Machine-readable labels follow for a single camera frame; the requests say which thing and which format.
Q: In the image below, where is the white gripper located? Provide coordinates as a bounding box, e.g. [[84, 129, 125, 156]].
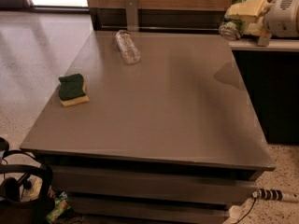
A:
[[224, 0, 299, 37]]

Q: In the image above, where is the green soda can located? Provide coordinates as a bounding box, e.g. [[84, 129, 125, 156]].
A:
[[218, 0, 249, 41]]

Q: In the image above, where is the clear plastic bottle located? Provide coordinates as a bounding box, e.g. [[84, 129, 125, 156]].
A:
[[115, 30, 141, 64]]

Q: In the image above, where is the grey table with drawers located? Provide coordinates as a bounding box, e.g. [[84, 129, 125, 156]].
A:
[[22, 32, 275, 224]]

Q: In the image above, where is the green yellow sponge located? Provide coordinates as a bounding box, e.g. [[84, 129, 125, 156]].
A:
[[58, 74, 89, 107]]

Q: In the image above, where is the green snack packet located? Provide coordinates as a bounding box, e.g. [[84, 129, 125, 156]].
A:
[[46, 192, 70, 224]]

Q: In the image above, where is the right metal bracket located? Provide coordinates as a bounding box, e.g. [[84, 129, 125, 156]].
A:
[[256, 34, 272, 47]]

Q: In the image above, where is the metal bracket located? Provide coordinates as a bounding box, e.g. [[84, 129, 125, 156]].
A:
[[256, 34, 272, 47], [124, 0, 139, 32]]

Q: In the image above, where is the left metal bracket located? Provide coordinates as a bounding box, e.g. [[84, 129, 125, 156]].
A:
[[124, 0, 139, 32]]

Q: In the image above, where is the striped cable plug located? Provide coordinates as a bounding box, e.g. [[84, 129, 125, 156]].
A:
[[251, 188, 299, 203]]

